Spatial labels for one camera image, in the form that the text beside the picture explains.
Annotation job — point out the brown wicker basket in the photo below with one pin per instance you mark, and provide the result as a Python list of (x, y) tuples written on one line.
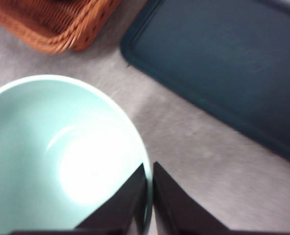
[(49, 22)]

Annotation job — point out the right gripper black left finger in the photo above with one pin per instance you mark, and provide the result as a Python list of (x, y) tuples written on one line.
[(120, 208)]

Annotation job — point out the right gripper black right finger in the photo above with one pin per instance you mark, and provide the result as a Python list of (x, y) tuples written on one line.
[(179, 208)]

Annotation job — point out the dark rectangular tray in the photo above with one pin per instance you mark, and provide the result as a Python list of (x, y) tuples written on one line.
[(221, 61)]

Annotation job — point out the teal ribbed bowl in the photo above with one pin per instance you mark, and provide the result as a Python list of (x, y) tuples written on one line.
[(37, 147)]

